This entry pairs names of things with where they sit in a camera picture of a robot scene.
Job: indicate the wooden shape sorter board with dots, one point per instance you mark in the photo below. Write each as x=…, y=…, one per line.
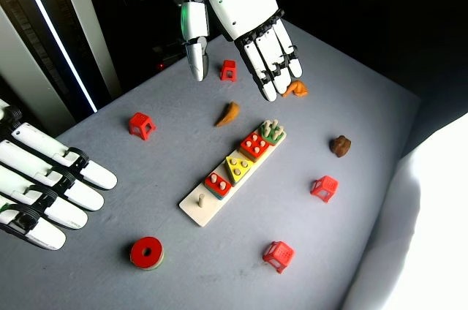
x=194, y=212

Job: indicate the grey table cloth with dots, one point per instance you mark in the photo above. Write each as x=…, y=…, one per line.
x=164, y=163

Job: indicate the orange toy croissant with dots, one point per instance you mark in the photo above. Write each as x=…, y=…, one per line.
x=230, y=112

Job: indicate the round disc stack red top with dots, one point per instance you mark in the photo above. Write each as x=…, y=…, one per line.
x=218, y=188

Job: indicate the white pillar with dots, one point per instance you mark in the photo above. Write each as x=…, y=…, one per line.
x=91, y=32

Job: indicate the red round block stack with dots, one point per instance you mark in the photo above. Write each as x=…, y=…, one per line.
x=139, y=253

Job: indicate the grey upright panel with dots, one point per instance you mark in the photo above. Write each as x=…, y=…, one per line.
x=25, y=79

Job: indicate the red square four-hole block stack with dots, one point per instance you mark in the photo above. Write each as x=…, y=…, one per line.
x=252, y=149

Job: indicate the green flower block stack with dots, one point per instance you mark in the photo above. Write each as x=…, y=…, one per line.
x=271, y=136

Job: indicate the orange toy chicken piece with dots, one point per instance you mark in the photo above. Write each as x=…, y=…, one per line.
x=298, y=88

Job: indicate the red toy stool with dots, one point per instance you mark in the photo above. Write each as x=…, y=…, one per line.
x=140, y=121
x=229, y=67
x=327, y=185
x=281, y=253

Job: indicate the white light strip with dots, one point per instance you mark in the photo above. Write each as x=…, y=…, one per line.
x=55, y=36

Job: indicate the yellow triangle block stack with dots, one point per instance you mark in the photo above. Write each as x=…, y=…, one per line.
x=234, y=169

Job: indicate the brown toy food piece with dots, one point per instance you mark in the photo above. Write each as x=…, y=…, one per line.
x=340, y=146

